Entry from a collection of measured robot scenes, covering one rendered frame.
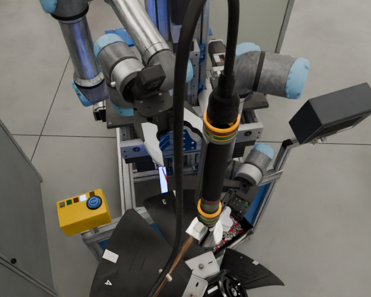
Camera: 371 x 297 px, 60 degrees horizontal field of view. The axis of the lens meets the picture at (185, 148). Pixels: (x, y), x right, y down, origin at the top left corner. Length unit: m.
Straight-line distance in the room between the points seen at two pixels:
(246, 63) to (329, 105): 0.44
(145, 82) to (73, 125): 2.35
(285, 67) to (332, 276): 1.64
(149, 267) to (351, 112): 0.90
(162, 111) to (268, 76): 0.43
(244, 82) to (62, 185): 1.87
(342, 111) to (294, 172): 1.36
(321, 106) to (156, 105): 0.78
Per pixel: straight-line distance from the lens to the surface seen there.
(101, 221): 1.21
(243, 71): 0.95
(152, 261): 0.77
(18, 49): 3.84
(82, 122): 2.88
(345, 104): 1.32
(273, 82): 0.95
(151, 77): 0.55
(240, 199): 1.02
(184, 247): 0.59
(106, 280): 0.73
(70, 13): 1.06
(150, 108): 0.60
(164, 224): 0.99
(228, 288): 0.89
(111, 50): 0.73
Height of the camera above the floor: 2.10
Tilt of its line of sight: 54 degrees down
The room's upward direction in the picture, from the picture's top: straight up
